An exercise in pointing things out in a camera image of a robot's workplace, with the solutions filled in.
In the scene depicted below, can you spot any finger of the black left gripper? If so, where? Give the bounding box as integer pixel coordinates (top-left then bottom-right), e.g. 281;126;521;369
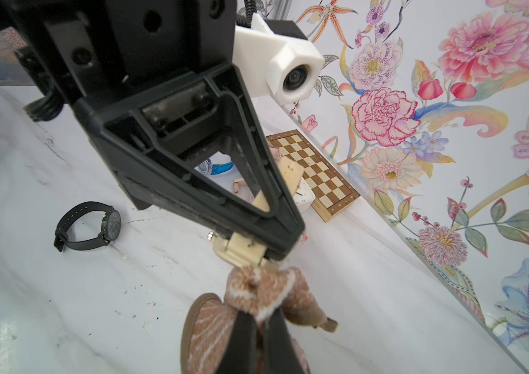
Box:
95;63;304;234
72;100;305;260

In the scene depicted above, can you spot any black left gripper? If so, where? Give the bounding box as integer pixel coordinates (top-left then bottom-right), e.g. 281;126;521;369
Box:
2;1;237;122

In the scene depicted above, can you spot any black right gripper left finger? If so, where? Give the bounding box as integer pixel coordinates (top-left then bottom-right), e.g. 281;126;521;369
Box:
215;312;258;374

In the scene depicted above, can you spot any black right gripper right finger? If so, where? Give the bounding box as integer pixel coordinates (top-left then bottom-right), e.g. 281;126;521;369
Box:
262;308;304;374

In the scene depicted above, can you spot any blue translucent wristwatch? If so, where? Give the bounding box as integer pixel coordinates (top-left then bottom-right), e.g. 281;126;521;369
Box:
195;158;235;175

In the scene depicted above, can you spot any brown striped cloth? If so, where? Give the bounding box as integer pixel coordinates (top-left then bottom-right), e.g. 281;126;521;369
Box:
180;266;339;373

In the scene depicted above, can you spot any black band wristwatch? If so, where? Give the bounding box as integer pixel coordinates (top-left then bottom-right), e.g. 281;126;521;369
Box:
53;201;122;252

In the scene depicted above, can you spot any pink toy music box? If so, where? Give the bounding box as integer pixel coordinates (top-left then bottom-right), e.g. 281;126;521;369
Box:
232;178;253;204

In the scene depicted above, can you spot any white square alarm clock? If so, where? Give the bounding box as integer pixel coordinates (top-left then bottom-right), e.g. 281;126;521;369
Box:
293;181;316;213

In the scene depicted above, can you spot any wooden chessboard box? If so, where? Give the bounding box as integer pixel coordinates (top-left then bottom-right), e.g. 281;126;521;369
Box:
267;130;360;222

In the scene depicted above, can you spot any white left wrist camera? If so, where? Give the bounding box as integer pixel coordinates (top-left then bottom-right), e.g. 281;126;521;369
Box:
233;14;325;106

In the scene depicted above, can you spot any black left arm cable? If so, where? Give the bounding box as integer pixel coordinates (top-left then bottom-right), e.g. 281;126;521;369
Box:
13;46;66;123

